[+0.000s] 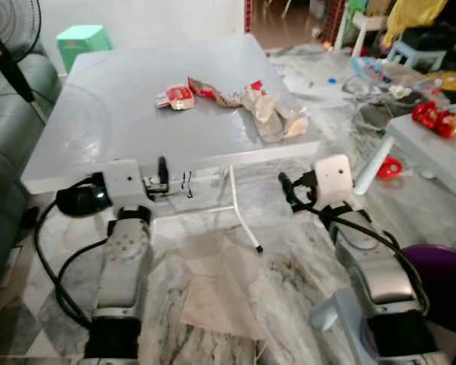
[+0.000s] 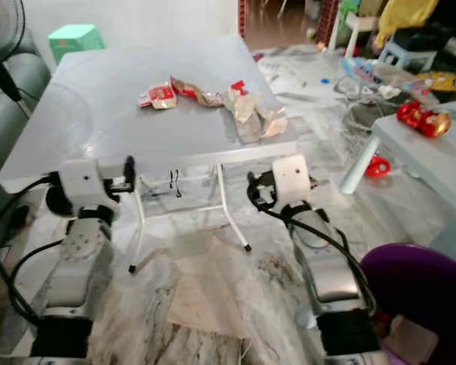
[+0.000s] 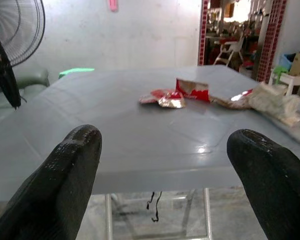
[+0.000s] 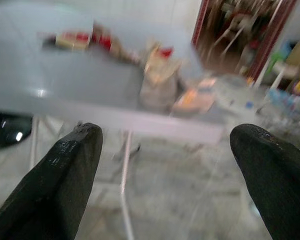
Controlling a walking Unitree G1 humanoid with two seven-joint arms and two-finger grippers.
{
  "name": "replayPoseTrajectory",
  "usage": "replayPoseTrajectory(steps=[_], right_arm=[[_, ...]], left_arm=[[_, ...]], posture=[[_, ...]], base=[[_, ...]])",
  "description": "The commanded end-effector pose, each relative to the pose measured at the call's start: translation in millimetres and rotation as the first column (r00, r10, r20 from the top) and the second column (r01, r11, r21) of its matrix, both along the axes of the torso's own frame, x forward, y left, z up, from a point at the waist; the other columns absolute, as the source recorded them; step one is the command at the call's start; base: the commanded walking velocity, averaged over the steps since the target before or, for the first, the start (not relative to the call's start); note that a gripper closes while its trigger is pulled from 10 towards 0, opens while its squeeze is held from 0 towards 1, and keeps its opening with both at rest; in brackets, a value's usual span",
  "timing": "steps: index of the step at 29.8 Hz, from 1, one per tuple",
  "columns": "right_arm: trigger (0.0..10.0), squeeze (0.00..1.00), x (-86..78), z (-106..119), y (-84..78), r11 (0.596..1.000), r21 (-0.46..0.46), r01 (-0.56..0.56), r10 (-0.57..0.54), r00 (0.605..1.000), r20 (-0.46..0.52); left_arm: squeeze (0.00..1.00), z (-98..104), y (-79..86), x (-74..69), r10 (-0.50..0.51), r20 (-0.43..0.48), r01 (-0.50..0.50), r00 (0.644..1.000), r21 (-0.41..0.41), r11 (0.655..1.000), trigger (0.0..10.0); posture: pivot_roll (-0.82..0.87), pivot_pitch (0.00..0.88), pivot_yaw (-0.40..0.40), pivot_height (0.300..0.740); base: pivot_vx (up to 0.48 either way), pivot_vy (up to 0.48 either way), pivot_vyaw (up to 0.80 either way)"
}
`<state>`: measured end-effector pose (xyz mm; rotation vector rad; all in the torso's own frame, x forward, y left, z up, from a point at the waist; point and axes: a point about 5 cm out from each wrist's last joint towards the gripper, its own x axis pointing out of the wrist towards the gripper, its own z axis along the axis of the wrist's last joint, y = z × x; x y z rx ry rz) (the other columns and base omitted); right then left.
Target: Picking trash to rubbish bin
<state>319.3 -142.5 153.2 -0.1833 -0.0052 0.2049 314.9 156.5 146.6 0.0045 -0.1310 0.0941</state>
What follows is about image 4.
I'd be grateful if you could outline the orange printed packet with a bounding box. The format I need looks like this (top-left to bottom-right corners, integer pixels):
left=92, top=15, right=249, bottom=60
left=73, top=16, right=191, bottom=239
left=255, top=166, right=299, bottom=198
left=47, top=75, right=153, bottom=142
left=172, top=77, right=217, bottom=113

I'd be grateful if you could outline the red brick door frame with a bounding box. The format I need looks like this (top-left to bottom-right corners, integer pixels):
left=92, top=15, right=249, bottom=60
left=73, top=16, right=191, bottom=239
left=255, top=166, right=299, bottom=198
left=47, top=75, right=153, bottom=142
left=191, top=0, right=298, bottom=82

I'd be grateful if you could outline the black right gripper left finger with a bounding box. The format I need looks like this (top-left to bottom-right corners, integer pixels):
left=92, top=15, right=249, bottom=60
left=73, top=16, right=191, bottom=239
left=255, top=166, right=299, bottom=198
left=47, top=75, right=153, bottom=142
left=0, top=122, right=104, bottom=240

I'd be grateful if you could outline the clear printed plastic bag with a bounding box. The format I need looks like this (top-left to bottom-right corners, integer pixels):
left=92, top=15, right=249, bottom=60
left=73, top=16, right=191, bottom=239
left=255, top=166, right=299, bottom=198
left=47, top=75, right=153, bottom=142
left=214, top=74, right=268, bottom=123

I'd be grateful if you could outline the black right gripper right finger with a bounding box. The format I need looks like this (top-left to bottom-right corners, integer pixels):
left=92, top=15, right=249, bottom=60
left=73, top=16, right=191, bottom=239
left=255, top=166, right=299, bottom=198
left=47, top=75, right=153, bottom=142
left=229, top=123, right=300, bottom=240

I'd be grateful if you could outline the brown cardboard box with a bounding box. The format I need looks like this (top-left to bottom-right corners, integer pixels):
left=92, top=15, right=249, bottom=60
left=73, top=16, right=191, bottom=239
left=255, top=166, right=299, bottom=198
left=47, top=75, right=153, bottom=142
left=286, top=42, right=300, bottom=67

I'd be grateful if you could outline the green plastic stool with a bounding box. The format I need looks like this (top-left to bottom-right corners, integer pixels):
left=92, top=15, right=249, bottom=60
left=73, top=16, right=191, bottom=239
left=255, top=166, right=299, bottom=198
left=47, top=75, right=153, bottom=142
left=268, top=49, right=288, bottom=73

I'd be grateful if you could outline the white high chair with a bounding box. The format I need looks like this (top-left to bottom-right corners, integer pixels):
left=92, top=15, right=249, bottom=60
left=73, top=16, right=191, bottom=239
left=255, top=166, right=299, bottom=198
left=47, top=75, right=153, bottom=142
left=213, top=14, right=256, bottom=58

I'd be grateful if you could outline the blue bag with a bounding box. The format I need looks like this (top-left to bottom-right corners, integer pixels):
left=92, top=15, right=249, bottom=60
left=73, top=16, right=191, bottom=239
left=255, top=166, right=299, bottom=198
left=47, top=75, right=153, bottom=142
left=282, top=41, right=295, bottom=55

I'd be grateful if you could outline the red snack wrapper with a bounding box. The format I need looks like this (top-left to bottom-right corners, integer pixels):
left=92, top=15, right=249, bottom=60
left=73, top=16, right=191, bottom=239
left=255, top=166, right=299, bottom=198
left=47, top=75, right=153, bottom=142
left=53, top=30, right=91, bottom=50

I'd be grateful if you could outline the white stool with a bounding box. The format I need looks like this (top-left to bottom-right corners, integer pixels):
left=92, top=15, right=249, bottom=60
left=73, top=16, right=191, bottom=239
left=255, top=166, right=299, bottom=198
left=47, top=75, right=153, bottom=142
left=269, top=61, right=300, bottom=91

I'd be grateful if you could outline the white metal table leg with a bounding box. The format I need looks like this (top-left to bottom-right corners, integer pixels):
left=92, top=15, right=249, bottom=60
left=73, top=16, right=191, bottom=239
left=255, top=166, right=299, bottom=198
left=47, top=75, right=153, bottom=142
left=119, top=131, right=136, bottom=240

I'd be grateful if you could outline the black glossy object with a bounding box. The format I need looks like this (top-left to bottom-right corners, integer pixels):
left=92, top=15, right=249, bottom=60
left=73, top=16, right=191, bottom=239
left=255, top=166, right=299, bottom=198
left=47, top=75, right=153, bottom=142
left=0, top=111, right=33, bottom=150

